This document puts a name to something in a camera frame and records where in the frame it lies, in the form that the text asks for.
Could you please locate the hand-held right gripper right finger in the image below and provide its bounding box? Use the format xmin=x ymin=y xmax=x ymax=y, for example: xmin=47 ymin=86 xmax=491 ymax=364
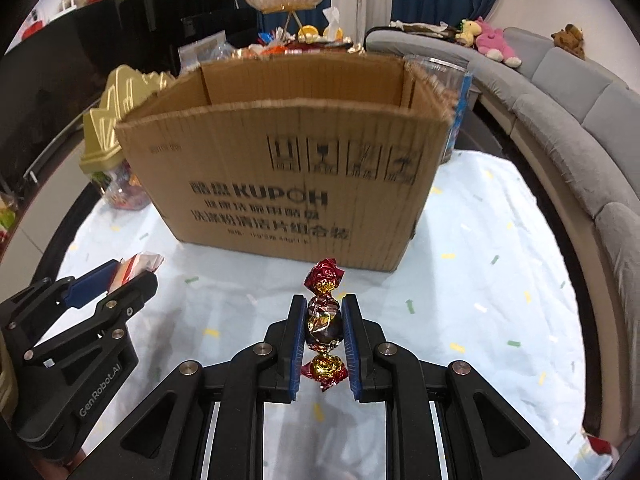
xmin=342 ymin=294 xmax=583 ymax=480

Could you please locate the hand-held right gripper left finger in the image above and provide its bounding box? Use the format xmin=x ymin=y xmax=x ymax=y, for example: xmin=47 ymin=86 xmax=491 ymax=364
xmin=67 ymin=294 xmax=307 ymax=480

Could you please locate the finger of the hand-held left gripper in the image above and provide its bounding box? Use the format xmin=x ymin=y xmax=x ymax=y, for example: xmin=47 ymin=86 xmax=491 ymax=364
xmin=0 ymin=259 xmax=123 ymax=346
xmin=22 ymin=271 xmax=159 ymax=363

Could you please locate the clear packet with orange snack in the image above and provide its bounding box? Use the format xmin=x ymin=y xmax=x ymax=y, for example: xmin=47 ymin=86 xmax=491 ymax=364
xmin=109 ymin=252 xmax=165 ymax=293

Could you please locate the red gold foil candy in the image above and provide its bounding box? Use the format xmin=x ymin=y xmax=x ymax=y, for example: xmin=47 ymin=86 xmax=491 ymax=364
xmin=299 ymin=258 xmax=349 ymax=392

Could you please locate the brown cardboard box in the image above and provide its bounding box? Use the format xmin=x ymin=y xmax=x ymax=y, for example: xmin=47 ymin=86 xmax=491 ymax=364
xmin=114 ymin=54 xmax=463 ymax=273

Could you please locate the pile of wrapped snacks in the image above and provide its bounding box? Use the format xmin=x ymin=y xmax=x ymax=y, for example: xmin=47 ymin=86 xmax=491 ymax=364
xmin=232 ymin=30 xmax=368 ymax=61

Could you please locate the clear candy container gold lid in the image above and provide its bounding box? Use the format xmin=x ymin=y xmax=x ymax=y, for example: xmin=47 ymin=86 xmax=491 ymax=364
xmin=79 ymin=65 xmax=176 ymax=211

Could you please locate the black curved television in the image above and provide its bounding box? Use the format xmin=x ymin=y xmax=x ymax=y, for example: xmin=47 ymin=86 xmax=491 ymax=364
xmin=0 ymin=5 xmax=121 ymax=171

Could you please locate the black upright piano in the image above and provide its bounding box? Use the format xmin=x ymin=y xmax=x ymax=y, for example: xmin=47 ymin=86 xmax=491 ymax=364
xmin=117 ymin=0 xmax=261 ymax=78

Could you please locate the clear plastic jar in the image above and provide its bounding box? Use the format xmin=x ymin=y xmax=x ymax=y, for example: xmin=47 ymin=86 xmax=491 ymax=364
xmin=405 ymin=55 xmax=473 ymax=161

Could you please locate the crumpled cloth pile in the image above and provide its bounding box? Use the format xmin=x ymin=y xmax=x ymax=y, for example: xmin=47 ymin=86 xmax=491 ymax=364
xmin=390 ymin=20 xmax=461 ymax=38

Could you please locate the grey sectional sofa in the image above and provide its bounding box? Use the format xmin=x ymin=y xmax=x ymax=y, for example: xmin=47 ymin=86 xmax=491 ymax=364
xmin=365 ymin=27 xmax=640 ymax=441

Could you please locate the yellow plush toy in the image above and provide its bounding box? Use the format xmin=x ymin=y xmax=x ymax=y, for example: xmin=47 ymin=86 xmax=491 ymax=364
xmin=457 ymin=19 xmax=482 ymax=46

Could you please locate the pink plush toy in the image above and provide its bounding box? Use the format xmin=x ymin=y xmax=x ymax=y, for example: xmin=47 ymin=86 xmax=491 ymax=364
xmin=474 ymin=16 xmax=522 ymax=67

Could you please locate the brown plush toy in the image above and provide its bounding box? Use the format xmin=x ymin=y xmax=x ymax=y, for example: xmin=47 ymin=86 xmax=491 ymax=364
xmin=551 ymin=24 xmax=586 ymax=60

